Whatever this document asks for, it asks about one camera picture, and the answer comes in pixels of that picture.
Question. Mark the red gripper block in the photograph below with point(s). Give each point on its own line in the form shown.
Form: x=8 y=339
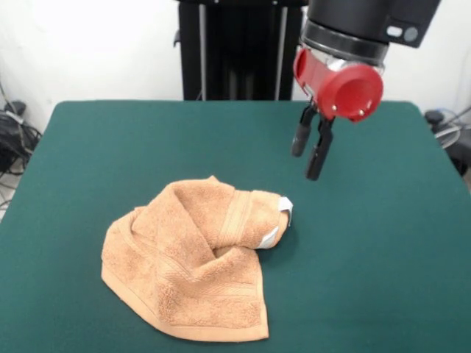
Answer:
x=342 y=93

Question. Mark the tan terry towel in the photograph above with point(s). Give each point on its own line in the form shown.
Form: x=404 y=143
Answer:
x=176 y=257

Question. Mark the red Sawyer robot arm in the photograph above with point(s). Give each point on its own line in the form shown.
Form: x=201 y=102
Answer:
x=349 y=22

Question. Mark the dark green table cloth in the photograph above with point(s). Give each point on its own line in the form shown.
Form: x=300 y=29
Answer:
x=368 y=239

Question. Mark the black plug device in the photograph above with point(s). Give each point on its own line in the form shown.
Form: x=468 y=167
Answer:
x=434 y=117

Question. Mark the black equipment base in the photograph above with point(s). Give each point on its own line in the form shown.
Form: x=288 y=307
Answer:
x=461 y=150

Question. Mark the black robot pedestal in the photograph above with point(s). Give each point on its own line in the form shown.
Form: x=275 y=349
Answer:
x=239 y=55

